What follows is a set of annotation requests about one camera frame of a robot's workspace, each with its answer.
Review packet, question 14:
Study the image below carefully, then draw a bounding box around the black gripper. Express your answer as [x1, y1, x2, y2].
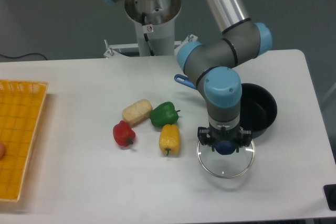
[197, 125, 253, 152]

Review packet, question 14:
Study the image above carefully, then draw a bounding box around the glass lid blue knob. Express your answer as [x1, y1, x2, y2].
[196, 141, 255, 179]

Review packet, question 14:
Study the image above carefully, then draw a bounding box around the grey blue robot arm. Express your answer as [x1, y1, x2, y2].
[105, 0, 272, 155]

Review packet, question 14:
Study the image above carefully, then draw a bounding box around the dark blue saucepan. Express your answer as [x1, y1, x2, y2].
[174, 67, 277, 137]

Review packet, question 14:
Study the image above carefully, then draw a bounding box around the yellow bell pepper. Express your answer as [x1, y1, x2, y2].
[159, 124, 181, 156]

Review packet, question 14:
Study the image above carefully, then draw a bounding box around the green bell pepper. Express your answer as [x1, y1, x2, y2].
[150, 101, 179, 127]

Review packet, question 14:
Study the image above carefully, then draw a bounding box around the beige bread loaf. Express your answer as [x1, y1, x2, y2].
[122, 99, 153, 127]

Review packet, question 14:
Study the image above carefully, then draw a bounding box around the red bell pepper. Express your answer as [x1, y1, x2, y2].
[113, 120, 136, 147]

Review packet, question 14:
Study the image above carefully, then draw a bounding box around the black table grommet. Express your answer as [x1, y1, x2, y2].
[323, 184, 336, 211]

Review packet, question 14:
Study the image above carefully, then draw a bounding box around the yellow woven basket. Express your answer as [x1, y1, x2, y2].
[1, 79, 48, 202]

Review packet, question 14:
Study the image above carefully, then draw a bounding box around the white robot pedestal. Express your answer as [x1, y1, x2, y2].
[103, 0, 200, 59]

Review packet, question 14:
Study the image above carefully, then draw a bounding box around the black pedestal cable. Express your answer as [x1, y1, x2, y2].
[141, 12, 155, 57]

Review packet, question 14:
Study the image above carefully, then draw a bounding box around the black floor cable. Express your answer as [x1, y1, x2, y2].
[0, 52, 48, 61]

